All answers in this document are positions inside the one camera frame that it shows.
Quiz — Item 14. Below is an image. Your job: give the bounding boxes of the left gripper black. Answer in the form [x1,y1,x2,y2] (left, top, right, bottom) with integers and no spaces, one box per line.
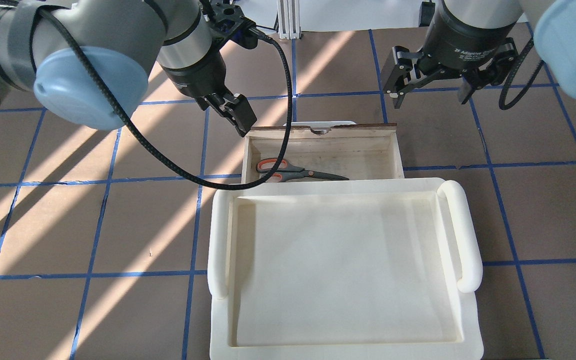
[157,42,258,138]

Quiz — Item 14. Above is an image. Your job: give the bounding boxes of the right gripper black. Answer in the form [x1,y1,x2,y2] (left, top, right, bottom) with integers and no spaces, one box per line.
[382,0,519,109]

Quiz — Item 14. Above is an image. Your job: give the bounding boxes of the red handled scissors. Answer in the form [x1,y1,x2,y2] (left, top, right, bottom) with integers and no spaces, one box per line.
[256,157,349,183]

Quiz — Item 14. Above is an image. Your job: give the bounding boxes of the dark wooden drawer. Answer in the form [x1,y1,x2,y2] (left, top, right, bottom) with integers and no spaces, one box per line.
[241,121,404,183]

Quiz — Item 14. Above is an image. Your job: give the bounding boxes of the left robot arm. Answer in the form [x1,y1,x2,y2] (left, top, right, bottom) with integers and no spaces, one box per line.
[0,0,523,137]

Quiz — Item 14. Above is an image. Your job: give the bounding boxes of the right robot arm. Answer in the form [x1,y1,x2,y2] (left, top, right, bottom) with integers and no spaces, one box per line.
[381,0,576,110]

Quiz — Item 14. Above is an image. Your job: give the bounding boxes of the white plastic tray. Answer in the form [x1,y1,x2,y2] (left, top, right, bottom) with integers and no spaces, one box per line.
[206,178,484,360]

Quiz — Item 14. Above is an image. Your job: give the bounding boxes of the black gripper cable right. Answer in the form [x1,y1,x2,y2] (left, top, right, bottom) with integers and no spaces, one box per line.
[498,37,546,111]

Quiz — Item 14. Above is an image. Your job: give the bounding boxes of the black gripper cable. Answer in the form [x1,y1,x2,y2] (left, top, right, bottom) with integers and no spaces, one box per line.
[498,37,546,111]
[35,5,295,191]

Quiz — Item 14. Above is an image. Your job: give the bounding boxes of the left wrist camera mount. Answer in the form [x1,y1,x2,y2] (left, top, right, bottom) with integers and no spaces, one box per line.
[199,0,259,50]

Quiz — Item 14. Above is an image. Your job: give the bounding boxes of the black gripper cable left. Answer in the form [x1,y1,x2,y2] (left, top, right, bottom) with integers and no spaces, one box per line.
[35,5,295,191]

